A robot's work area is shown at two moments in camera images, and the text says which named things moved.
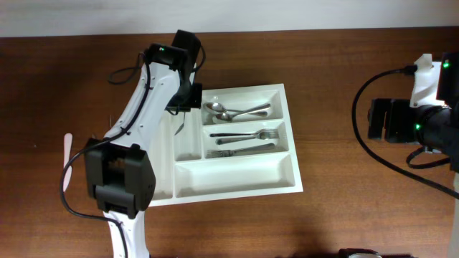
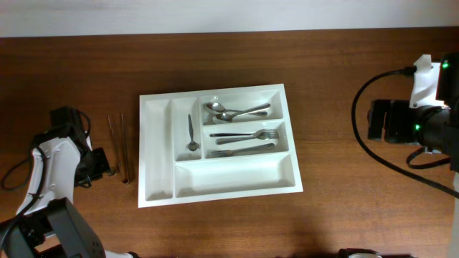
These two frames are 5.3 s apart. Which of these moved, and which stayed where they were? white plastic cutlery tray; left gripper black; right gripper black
Moved: left gripper black
Stayed: right gripper black; white plastic cutlery tray
